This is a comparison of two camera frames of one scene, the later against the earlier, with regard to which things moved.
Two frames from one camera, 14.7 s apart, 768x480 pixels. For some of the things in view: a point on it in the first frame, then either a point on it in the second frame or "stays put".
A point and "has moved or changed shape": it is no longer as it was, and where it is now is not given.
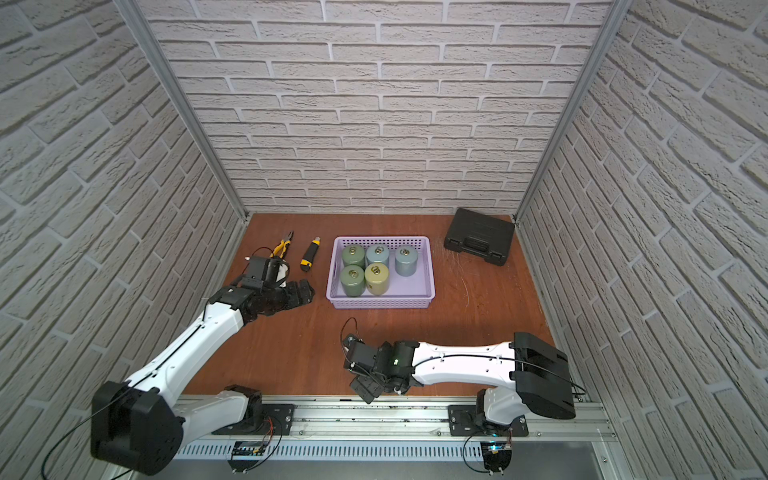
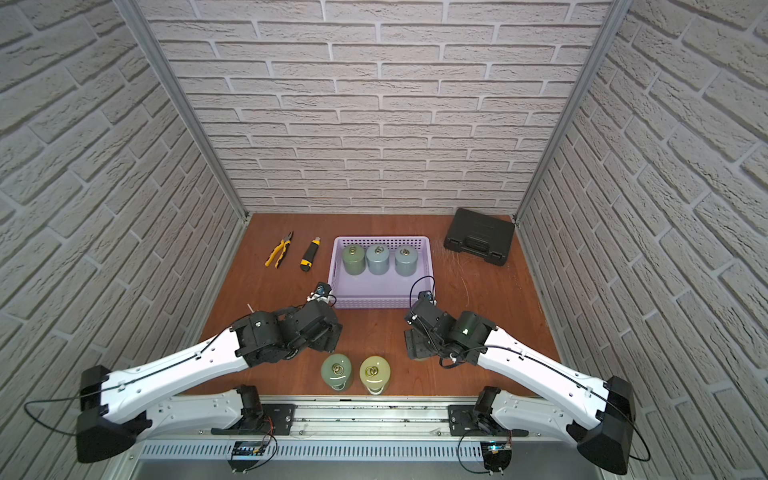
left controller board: x=246 y=448 stays put
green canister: x=353 y=280 -> x=336 y=370
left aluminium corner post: x=184 y=106 stays put
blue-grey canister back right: x=406 y=261 stays put
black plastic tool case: x=481 y=234 stays put
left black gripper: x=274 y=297 -> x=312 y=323
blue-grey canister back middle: x=377 y=253 stays put
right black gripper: x=360 y=386 -> x=413 y=345
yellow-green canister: x=377 y=278 has moved or changed shape
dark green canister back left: x=353 y=254 stays put
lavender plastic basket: x=381 y=272 stays put
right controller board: x=496 y=455 stays put
